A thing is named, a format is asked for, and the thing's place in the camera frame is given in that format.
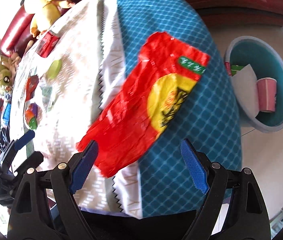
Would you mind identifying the patterned blue beige tablecloth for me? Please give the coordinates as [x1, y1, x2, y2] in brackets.
[10, 0, 242, 219]

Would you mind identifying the pink paper cup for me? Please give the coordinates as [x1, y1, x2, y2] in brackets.
[256, 77, 277, 113]

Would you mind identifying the red yellow snack bag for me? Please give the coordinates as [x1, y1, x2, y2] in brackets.
[77, 32, 210, 178]

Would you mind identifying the green cardboard box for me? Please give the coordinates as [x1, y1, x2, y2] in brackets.
[230, 64, 244, 76]

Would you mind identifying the blue grey trash bucket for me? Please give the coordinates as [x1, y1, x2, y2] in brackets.
[224, 36, 283, 133]

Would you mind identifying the lime green plastic lid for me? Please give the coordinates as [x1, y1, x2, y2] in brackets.
[47, 60, 62, 79]

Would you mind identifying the purple green toy egg capsule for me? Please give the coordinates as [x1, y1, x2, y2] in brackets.
[28, 103, 42, 120]

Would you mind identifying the red soda can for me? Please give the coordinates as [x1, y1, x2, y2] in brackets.
[35, 31, 60, 58]

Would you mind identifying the orange foil snack wrapper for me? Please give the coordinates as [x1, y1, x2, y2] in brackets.
[26, 75, 39, 101]

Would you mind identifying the yellow chick plush toy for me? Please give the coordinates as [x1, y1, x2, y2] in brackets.
[23, 0, 75, 38]

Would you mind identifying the white tissue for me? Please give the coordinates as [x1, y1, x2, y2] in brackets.
[231, 64, 260, 118]

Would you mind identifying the clear green printed wrapper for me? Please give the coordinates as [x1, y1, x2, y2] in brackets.
[41, 85, 56, 112]

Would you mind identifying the olive dinosaur plush toy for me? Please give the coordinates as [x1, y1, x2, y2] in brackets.
[0, 53, 21, 94]

